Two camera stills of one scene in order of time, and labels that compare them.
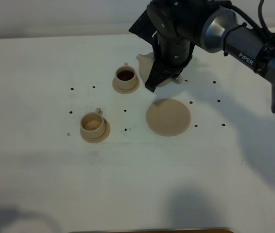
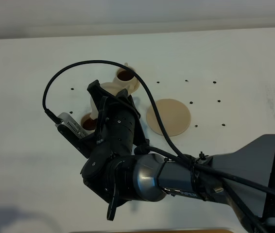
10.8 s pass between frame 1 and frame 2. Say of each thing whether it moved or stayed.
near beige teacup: stayed
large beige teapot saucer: stayed
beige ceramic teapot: moved
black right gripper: moved
